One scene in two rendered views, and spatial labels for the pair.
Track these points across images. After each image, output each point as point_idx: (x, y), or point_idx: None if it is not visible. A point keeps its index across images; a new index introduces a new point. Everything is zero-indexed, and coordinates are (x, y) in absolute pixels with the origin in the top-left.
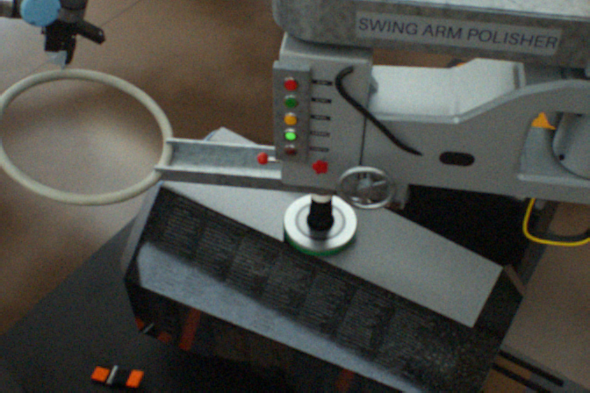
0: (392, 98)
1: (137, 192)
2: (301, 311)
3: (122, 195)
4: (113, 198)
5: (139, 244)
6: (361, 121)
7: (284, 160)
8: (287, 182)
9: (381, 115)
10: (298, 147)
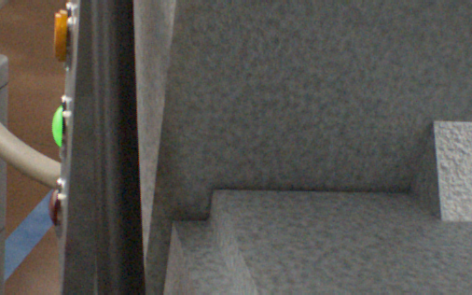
0: (425, 277)
1: (27, 165)
2: None
3: (2, 141)
4: None
5: None
6: (142, 205)
7: (58, 241)
8: None
9: (230, 265)
10: (63, 206)
